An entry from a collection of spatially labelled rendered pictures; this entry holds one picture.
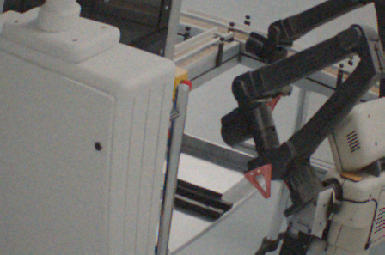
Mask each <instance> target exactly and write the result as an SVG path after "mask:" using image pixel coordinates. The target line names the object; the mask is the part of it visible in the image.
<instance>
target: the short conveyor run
mask: <svg viewBox="0 0 385 255"><path fill-rule="evenodd" d="M185 30H186V33H185V35H184V42H182V43H180V44H178V45H177V46H175V53H174V59H173V63H174V66H175V67H178V68H181V69H183V70H187V71H188V78H187V80H189V81H191V82H192V89H191V91H193V90H194V89H195V88H198V87H199V86H201V85H203V84H204V83H207V82H209V81H210V80H212V79H214V78H215V77H217V76H220V75H221V74H222V73H224V72H225V71H227V70H230V69H231V68H233V67H235V66H236V65H238V58H239V55H238V53H239V48H240V43H239V42H235V41H234V42H230V41H227V39H230V38H231V37H233V36H234V33H233V32H229V33H226V34H225V35H223V36H220V37H219V38H217V37H215V35H213V34H214V33H216V32H217V30H218V27H214V28H212V29H210V30H208V31H206V32H204V33H202V34H198V35H196V36H194V37H193V36H191V35H190V32H189V31H190V30H191V26H185ZM191 91H190V92H191Z"/></svg>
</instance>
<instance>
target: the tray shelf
mask: <svg viewBox="0 0 385 255"><path fill-rule="evenodd" d="M255 178H256V179H257V181H258V182H259V183H260V185H261V187H262V188H263V189H264V188H265V187H266V184H265V181H264V180H265V178H264V176H263V175H262V174H261V175H258V176H256V177H255ZM258 193H259V192H258V191H257V188H256V187H254V186H253V185H252V184H250V183H249V182H248V183H247V184H245V185H244V186H243V187H242V188H241V189H240V190H239V191H238V192H236V193H235V194H234V195H232V196H231V197H229V198H228V199H227V200H225V201H228V202H231V203H232V204H233V208H232V210H231V211H228V210H226V209H220V208H218V207H216V206H214V205H209V204H207V203H205V205H206V206H207V205H209V206H211V207H213V208H216V209H219V210H223V216H222V217H221V218H216V217H212V216H209V215H207V214H205V213H200V212H198V211H196V210H194V209H189V208H187V207H185V206H180V205H178V204H176V203H175V204H174V210H173V212H174V215H173V220H172V226H171V231H170V236H169V238H170V241H169V247H168V249H169V253H168V255H175V254H176V253H177V252H180V251H181V250H182V249H185V248H186V247H187V246H189V245H190V244H191V243H193V242H194V241H195V240H198V239H199V238H200V237H201V236H203V235H204V234H205V233H207V232H209V231H210V230H211V229H213V228H214V227H215V226H217V225H218V224H219V223H220V222H222V221H223V220H225V219H226V218H228V217H229V216H230V215H231V214H233V213H234V212H236V211H237V210H238V209H239V208H240V207H241V206H242V205H243V204H244V203H245V202H247V201H248V200H249V199H250V198H252V197H254V196H255V195H256V194H258ZM160 214H161V211H160V212H159V213H158V217H157V220H158V223H157V229H156V244H157V241H158V239H157V236H158V230H159V225H160V222H159V220H160Z"/></svg>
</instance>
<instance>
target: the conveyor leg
mask: <svg viewBox="0 0 385 255"><path fill-rule="evenodd" d="M292 86H295V87H298V88H299V94H298V97H297V103H296V111H295V120H294V125H293V130H292V134H293V133H294V132H295V131H298V130H299V129H300V128H301V127H302V126H303V125H305V123H306V118H307V114H308V109H309V96H310V92H313V91H310V90H308V89H306V88H302V87H299V86H297V85H294V84H292ZM292 134H291V135H292ZM289 195H290V192H289V190H288V188H287V187H286V185H284V184H280V188H279V193H278V198H277V201H276V204H275V209H274V212H273V214H272V220H271V225H270V227H269V229H268V233H267V237H266V240H269V241H274V240H277V238H278V235H279V230H280V227H281V226H282V223H283V219H284V213H283V212H284V211H285V210H286V208H287V203H288V199H289V197H290V196H289Z"/></svg>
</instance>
